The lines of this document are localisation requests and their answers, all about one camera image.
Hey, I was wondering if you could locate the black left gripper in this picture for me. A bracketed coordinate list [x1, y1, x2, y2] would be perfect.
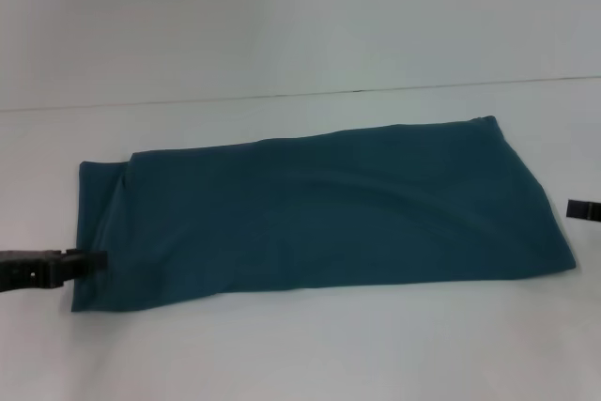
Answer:
[0, 247, 108, 293]

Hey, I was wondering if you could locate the teal T-shirt with FREE print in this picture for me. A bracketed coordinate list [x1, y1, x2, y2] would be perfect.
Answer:
[69, 114, 578, 314]

